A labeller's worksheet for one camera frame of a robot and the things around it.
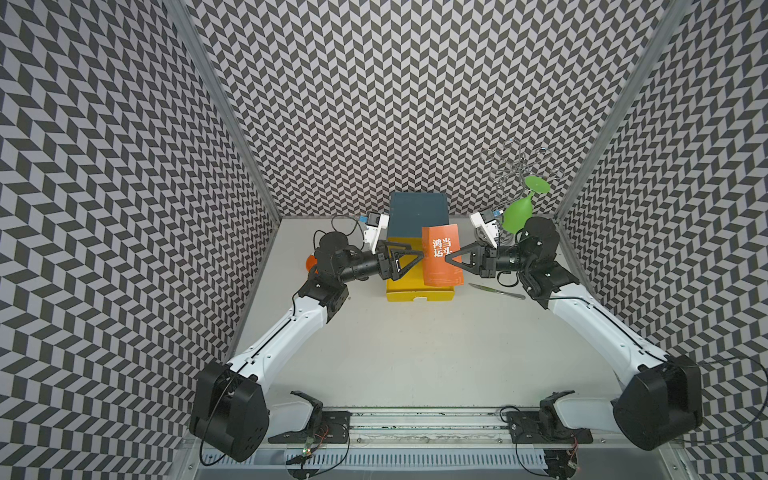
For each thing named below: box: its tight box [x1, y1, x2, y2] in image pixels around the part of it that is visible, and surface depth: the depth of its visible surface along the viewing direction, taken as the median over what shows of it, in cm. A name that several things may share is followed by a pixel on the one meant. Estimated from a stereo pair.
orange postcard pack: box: [422, 224, 464, 287], surface depth 67 cm
